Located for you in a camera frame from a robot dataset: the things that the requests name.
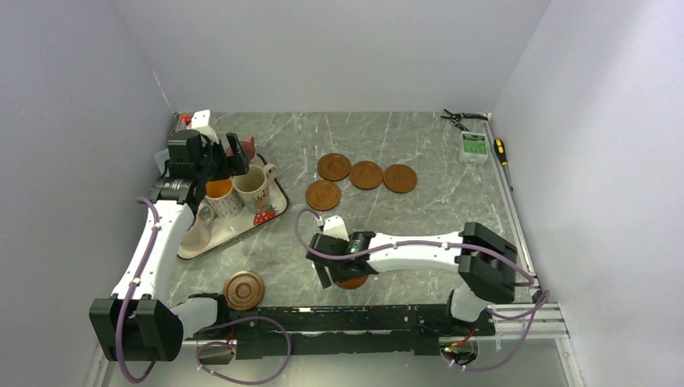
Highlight cream patterned mug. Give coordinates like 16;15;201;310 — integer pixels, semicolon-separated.
232;164;278;214

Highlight dark brown wooden coaster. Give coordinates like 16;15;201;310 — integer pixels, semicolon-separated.
223;271;265;311

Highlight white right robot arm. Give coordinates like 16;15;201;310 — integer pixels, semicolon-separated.
306;222;518;335

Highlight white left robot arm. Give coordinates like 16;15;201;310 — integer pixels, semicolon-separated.
89;129;250;362

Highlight pink mug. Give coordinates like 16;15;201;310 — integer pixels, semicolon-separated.
240;135;262;164

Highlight clear plastic screw box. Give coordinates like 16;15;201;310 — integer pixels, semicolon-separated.
154;148;169;173

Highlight orange interior white mug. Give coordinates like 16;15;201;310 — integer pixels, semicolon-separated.
205;178;244;218

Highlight white strawberry serving tray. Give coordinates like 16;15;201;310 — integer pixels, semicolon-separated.
188;156;290;260

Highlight white green electronic device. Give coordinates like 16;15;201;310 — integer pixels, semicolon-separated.
459;131;489;164

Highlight black pliers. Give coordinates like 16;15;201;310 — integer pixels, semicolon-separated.
440;109;489;131

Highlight yellow black screwdriver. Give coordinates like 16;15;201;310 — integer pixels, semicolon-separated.
494;138;514;191

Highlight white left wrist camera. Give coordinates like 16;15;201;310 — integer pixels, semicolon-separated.
178;110;219;144

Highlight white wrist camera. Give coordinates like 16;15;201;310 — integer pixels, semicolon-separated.
178;110;219;144
315;215;349;242

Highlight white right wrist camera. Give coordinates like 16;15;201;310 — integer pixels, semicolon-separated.
315;215;349;242

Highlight black base frame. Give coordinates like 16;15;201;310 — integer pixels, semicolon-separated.
192;293;495;360

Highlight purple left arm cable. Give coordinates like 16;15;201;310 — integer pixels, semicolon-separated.
115;196;293;387

